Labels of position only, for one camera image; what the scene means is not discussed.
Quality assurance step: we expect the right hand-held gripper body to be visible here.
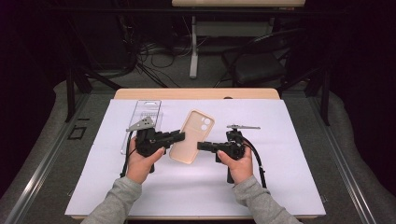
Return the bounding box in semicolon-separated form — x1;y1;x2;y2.
215;124;262;185

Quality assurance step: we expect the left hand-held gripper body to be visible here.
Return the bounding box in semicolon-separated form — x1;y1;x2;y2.
125;116;172;174

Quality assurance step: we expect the beige phone case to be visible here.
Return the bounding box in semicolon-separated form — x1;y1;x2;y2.
168;108;216;165

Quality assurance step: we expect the clear plastic packaging tray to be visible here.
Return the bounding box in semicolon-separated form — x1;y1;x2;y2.
120;99;164;157

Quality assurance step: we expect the person's right hand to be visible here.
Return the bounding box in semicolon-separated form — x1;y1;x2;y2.
217;146;254;186

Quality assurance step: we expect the person's left hand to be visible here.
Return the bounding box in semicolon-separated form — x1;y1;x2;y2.
125;136;166;185

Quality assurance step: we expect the wooden table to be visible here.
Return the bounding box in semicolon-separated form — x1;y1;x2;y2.
70;88;322;221

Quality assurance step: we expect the white table cover sheet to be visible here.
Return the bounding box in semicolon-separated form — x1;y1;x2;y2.
64;98;327;217

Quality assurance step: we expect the white-legged desk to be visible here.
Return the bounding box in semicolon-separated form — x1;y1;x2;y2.
171;0;306;80

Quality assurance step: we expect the black folding chair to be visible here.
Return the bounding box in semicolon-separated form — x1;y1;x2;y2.
214;27;307;89

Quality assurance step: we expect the black metal stand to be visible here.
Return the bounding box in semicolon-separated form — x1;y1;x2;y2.
64;66;123;123
276;66;331;127

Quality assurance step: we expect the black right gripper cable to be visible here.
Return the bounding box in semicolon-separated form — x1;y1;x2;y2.
239;134;268;189

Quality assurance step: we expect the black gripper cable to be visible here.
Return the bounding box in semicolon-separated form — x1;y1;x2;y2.
239;134;268;189
120;130;138;179

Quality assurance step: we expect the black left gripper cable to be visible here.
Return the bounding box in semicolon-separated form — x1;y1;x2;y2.
120;130;138;179

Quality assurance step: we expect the tangle of floor cables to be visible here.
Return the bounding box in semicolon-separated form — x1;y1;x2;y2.
118;15;194;89

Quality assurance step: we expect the aluminium floor rail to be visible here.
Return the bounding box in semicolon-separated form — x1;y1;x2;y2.
307;96;378;224
3;92;90;224

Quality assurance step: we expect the black horizontal frame bar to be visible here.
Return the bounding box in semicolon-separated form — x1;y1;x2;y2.
46;7;347;16

